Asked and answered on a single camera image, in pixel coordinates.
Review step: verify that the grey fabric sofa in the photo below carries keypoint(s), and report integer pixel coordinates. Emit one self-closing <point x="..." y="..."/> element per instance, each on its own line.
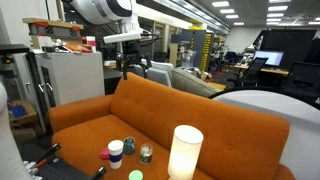
<point x="191" y="83"/>

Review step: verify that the white round pod chair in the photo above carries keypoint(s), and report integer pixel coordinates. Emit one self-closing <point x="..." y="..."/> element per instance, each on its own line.
<point x="283" y="106"/>

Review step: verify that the black flat panel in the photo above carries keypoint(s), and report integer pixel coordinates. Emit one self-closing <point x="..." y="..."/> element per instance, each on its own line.
<point x="13" y="49"/>

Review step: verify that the white cup purple band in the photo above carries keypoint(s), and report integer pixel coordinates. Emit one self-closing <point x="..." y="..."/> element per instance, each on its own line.
<point x="115" y="148"/>

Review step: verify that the white metal cabinet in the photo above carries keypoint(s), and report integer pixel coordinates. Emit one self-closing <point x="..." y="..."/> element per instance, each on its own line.
<point x="76" y="76"/>

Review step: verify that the dark cabinet yellow labels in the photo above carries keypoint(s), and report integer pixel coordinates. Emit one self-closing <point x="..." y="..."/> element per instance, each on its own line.
<point x="201" y="46"/>

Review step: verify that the black orange bar clamp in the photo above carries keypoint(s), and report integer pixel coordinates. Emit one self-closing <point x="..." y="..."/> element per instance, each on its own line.
<point x="50" y="151"/>
<point x="99" y="172"/>

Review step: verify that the open cardboard box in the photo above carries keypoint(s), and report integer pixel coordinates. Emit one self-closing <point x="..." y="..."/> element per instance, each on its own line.
<point x="28" y="111"/>

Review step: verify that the clear glass container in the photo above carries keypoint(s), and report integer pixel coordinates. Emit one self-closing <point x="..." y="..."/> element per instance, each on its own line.
<point x="146" y="154"/>

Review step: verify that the red white small box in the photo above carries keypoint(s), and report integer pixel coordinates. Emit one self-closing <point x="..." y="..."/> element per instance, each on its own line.
<point x="91" y="42"/>

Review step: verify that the black mesh office chair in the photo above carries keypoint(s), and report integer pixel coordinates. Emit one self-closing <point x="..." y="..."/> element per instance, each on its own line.
<point x="251" y="71"/>
<point x="303" y="78"/>

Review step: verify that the pink round lid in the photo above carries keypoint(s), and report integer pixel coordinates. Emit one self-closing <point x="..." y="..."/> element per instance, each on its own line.
<point x="104" y="153"/>

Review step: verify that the green round lid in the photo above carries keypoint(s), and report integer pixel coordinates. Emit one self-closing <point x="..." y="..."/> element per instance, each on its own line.
<point x="136" y="175"/>

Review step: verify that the white cylinder table lamp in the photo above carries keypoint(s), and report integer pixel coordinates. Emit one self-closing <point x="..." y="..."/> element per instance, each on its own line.
<point x="185" y="150"/>

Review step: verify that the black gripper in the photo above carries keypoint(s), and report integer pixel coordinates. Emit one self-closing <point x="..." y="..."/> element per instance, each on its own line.
<point x="132" y="53"/>

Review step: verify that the lit computer monitor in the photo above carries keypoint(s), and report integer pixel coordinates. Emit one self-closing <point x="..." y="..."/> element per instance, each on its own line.
<point x="269" y="57"/>

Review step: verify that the wooden office desk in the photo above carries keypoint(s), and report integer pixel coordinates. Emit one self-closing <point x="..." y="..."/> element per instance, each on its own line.
<point x="273" y="70"/>

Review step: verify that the teal ceramic mug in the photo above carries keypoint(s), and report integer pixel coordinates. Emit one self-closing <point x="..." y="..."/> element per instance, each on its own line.
<point x="129" y="146"/>

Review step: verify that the rectangular ceiling light panel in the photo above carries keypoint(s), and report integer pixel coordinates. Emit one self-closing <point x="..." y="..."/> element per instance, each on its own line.
<point x="276" y="15"/>
<point x="277" y="8"/>
<point x="232" y="16"/>
<point x="220" y="4"/>
<point x="227" y="11"/>

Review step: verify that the light grey armchair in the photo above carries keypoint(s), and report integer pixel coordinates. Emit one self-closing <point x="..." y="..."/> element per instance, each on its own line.
<point x="160" y="73"/>

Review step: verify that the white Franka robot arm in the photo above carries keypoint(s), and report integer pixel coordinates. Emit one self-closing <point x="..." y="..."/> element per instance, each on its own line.
<point x="100" y="10"/>

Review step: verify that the orange fabric sofa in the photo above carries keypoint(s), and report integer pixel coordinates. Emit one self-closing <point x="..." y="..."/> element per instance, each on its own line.
<point x="186" y="113"/>

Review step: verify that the wooden rack with grey crate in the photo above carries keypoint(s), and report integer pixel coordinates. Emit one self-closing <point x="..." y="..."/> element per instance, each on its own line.
<point x="53" y="28"/>

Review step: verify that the black perforated robot table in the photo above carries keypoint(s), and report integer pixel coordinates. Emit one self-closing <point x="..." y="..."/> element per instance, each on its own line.
<point x="63" y="171"/>

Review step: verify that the black partition wall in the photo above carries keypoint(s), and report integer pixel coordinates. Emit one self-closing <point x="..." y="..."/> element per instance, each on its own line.
<point x="296" y="41"/>

